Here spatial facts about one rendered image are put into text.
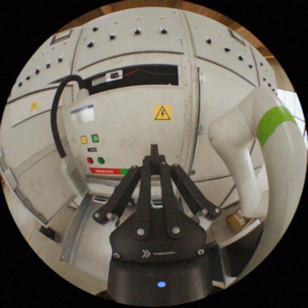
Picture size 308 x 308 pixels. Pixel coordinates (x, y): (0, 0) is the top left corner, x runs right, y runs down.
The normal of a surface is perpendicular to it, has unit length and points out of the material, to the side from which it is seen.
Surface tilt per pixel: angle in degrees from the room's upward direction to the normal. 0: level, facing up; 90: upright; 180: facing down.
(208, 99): 90
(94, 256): 0
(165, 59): 90
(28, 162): 90
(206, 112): 90
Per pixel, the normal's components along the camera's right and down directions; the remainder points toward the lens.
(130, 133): 0.01, 0.46
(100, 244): -0.03, -0.89
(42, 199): 0.94, 0.14
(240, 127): -0.80, 0.38
